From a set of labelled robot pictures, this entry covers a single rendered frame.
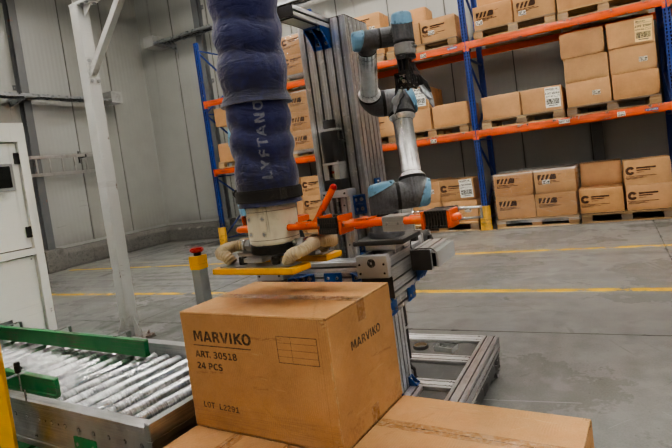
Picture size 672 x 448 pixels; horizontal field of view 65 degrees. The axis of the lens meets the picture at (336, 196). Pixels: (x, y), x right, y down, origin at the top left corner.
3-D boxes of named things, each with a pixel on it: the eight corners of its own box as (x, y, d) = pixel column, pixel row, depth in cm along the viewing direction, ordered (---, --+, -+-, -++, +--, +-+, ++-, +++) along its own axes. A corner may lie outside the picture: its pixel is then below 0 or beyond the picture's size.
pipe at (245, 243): (215, 263, 179) (212, 246, 179) (262, 248, 200) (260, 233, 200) (295, 262, 161) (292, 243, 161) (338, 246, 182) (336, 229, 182)
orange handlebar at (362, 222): (211, 237, 192) (210, 227, 192) (265, 223, 217) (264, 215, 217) (458, 224, 142) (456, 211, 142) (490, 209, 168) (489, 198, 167)
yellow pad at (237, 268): (212, 275, 178) (210, 260, 178) (232, 268, 186) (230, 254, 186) (293, 275, 160) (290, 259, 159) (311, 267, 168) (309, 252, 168)
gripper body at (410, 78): (395, 90, 189) (390, 56, 188) (403, 91, 196) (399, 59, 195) (415, 86, 185) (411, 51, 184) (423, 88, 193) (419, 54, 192)
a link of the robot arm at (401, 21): (409, 14, 194) (412, 7, 186) (413, 44, 195) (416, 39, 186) (388, 17, 194) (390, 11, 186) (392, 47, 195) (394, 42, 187)
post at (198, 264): (216, 444, 278) (187, 256, 273) (225, 437, 284) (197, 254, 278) (226, 446, 275) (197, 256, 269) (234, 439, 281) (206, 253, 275)
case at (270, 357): (196, 424, 183) (179, 311, 180) (269, 377, 217) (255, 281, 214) (344, 455, 151) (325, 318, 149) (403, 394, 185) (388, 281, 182)
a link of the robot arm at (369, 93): (356, 105, 243) (349, 23, 200) (380, 101, 242) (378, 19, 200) (359, 125, 237) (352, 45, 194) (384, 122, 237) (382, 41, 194)
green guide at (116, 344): (-14, 338, 346) (-16, 324, 345) (3, 332, 354) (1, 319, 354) (146, 357, 260) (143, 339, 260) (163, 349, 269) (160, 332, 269)
